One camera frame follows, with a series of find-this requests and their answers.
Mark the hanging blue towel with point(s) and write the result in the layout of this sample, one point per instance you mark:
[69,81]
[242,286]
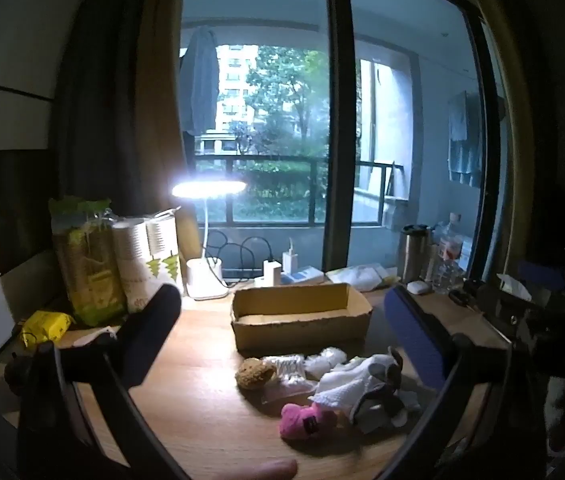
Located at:
[464,140]

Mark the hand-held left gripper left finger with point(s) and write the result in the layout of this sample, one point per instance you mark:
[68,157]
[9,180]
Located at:
[155,332]

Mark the tall white charger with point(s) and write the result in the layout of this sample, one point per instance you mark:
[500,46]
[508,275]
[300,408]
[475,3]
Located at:
[272,272]

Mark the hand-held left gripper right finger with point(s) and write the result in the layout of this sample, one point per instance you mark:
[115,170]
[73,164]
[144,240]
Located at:
[412,337]

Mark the clear plastic soft pack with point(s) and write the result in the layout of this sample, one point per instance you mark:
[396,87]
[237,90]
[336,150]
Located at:
[287,377]

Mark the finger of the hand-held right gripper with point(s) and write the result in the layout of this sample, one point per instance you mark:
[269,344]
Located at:
[509,320]
[544,275]

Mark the steel tumbler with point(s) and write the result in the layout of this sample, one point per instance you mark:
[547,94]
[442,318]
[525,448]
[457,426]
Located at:
[415,252]

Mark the pink plush toy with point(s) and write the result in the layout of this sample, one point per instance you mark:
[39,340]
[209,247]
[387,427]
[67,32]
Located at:
[305,422]

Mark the clear water bottle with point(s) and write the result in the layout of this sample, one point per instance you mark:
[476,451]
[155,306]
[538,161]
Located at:
[448,260]

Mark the white cloth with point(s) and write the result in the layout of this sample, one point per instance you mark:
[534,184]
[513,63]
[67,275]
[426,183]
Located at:
[345,385]

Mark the person's left hand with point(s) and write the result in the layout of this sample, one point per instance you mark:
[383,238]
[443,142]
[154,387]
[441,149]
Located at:
[270,471]

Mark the white earbuds case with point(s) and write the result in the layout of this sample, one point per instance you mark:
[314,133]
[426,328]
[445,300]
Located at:
[419,287]

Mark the white power strip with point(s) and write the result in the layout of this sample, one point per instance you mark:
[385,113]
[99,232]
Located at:
[307,276]

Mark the grey fabric glove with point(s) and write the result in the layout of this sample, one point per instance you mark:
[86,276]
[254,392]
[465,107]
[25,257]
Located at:
[385,400]

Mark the paper cup pack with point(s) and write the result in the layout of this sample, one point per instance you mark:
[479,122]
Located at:
[145,260]

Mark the yellow packet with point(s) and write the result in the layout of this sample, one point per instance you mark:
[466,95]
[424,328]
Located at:
[45,329]

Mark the white mask pack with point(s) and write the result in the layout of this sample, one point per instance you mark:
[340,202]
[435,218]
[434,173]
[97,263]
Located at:
[360,275]

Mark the cardboard box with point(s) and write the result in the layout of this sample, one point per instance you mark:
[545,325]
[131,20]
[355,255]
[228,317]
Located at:
[302,330]

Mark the tan curtain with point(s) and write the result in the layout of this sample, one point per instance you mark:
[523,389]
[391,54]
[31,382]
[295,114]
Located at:
[165,110]

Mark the white bubble wrap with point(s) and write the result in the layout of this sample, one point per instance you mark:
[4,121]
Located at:
[326,362]

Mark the hanging shirt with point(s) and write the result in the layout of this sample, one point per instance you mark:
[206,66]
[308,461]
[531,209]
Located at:
[200,80]

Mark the dark curtain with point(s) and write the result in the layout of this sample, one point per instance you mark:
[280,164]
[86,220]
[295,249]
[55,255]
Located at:
[107,110]

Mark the brown plush ball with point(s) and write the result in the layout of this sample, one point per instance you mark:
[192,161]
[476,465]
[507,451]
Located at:
[255,374]

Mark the dark window frame post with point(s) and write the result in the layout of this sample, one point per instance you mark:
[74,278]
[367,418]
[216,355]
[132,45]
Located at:
[341,110]

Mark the green plastic package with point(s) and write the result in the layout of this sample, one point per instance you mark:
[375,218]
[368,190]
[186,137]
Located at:
[87,270]

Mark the small white charger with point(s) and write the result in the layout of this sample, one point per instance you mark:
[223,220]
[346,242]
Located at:
[291,263]

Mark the balcony railing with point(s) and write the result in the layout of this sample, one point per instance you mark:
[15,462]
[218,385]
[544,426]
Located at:
[272,159]

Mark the white desk lamp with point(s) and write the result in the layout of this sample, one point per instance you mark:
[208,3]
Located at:
[206,280]

